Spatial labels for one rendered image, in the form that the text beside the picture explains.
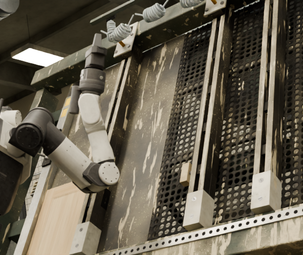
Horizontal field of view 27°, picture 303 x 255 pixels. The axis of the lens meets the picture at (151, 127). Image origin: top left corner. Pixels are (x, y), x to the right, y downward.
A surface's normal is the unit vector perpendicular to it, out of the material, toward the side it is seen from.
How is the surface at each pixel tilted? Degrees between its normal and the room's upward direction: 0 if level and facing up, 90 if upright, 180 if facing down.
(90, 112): 95
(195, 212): 59
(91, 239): 90
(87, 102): 95
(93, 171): 90
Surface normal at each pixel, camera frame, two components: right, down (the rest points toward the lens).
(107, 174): 0.55, -0.31
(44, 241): -0.58, -0.59
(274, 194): 0.79, -0.29
